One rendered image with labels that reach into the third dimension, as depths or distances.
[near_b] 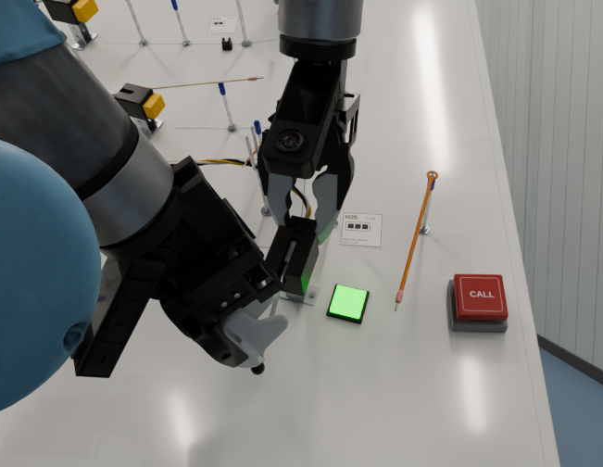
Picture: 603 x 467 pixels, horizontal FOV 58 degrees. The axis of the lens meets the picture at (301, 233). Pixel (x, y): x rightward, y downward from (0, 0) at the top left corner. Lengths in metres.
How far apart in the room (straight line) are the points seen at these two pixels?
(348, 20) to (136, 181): 0.25
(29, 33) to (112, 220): 0.11
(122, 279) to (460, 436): 0.35
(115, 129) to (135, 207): 0.05
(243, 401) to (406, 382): 0.17
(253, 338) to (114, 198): 0.19
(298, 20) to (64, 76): 0.24
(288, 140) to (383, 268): 0.24
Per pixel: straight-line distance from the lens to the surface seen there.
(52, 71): 0.31
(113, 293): 0.39
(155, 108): 0.79
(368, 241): 0.66
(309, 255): 0.55
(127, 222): 0.34
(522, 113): 4.60
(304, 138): 0.46
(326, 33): 0.49
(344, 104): 0.55
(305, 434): 0.57
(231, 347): 0.44
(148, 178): 0.34
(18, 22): 0.31
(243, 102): 0.85
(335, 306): 0.61
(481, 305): 0.59
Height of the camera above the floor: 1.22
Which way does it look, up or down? 5 degrees down
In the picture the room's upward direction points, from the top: straight up
